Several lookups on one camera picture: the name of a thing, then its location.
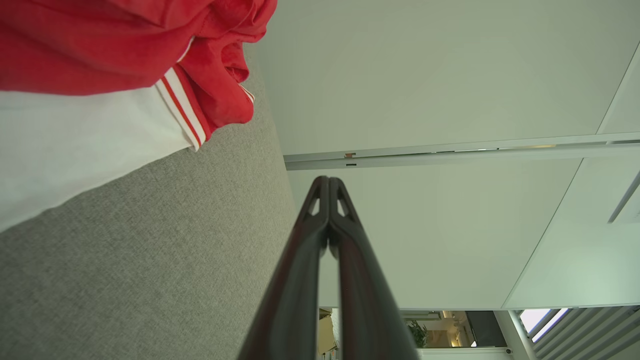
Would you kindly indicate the red t-shirt with white sleeves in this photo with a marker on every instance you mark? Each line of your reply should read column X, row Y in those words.
column 100, row 50

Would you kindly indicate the brown cardboard box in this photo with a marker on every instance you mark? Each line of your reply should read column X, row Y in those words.
column 326, row 335

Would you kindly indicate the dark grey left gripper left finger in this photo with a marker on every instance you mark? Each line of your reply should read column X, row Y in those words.
column 295, row 310

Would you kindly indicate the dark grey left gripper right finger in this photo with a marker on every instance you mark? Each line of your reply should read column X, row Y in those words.
column 365, row 310

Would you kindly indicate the grey window blinds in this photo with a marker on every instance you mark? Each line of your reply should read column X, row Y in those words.
column 590, row 335

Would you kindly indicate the white table top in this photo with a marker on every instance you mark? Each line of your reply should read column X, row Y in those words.
column 150, row 275

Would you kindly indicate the black screen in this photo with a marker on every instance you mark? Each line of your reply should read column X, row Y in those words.
column 486, row 329

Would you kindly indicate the green potted plant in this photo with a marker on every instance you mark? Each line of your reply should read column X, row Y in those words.
column 418, row 335

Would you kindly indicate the grey metal wall rail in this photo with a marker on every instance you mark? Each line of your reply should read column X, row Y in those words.
column 450, row 155

